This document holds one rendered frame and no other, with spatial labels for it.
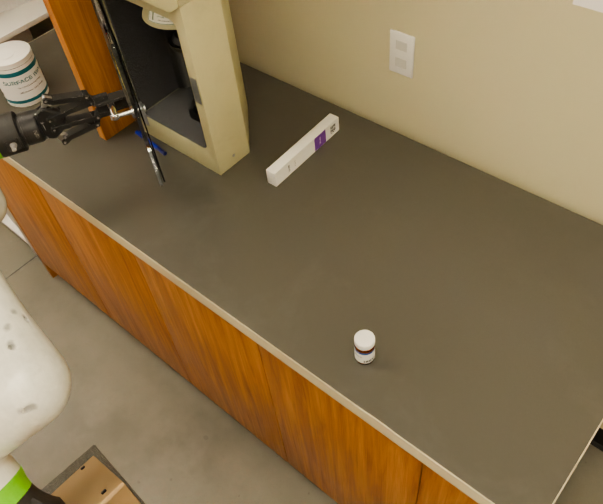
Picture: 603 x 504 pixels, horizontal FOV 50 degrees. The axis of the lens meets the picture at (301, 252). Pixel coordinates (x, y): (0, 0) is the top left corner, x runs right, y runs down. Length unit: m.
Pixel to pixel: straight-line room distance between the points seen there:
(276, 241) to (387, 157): 0.39
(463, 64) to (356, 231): 0.45
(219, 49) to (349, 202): 0.47
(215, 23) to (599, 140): 0.86
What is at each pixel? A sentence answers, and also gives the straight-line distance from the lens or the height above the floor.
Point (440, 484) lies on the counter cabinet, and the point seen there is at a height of 0.78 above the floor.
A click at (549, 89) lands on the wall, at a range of 1.50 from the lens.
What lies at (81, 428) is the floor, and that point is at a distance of 2.48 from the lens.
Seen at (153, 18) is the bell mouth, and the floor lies 1.34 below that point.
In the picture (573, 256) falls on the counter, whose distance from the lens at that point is 1.53.
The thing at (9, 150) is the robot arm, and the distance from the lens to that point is 1.56.
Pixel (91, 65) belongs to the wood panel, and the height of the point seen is 1.16.
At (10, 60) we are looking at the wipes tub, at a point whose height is 1.09.
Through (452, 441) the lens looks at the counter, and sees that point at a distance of 1.24.
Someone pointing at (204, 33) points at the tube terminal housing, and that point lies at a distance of 1.48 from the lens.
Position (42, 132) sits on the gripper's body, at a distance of 1.57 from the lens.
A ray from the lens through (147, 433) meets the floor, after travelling 2.38.
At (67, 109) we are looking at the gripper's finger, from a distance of 1.56.
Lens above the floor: 2.07
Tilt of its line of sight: 50 degrees down
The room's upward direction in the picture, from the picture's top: 8 degrees counter-clockwise
